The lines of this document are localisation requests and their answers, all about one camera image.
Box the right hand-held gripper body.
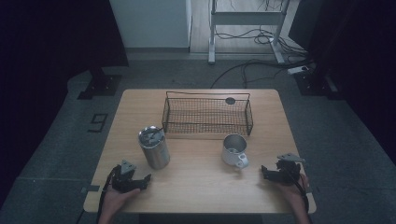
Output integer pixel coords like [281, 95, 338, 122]
[273, 152, 306, 187]

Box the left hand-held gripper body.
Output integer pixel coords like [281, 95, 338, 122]
[109, 160, 145, 193]

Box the steel tumbler with lid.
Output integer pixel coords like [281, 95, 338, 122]
[137, 125, 171, 171]

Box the black wire mesh basket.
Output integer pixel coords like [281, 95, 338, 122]
[161, 91, 254, 137]

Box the person's left hand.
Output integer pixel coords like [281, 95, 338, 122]
[102, 186, 142, 217]

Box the person's right hand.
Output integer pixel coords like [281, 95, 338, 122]
[276, 173, 311, 208]

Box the grey tape strip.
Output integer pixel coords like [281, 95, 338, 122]
[80, 184, 101, 194]

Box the white mug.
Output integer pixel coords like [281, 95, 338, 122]
[220, 133, 250, 170]

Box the black stand base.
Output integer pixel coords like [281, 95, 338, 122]
[293, 68, 344, 101]
[77, 66, 123, 101]

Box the white power strip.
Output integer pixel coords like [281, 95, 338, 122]
[286, 64, 311, 76]

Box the dark curtain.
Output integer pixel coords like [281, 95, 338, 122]
[287, 0, 396, 157]
[0, 0, 130, 208]

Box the white cabinet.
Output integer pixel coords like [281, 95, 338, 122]
[108, 0, 192, 54]

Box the right hand-held gripper black cable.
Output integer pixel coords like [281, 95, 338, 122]
[286, 169, 311, 216]

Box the tangle of black floor cables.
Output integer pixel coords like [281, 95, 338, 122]
[210, 26, 312, 90]

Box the white metal desk frame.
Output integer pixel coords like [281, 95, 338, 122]
[207, 0, 292, 65]

